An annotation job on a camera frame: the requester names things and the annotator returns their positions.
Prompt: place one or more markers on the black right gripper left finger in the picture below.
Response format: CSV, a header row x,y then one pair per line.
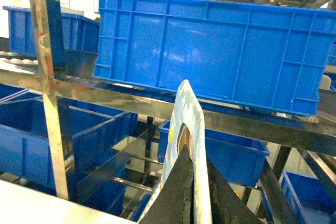
x,y
174,203

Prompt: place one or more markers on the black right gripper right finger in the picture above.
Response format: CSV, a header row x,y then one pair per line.
x,y
225,204

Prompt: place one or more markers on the flower gift bag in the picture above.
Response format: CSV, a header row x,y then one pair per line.
x,y
187,129

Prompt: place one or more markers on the blue ribbed crate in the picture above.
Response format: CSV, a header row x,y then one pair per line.
x,y
259,56

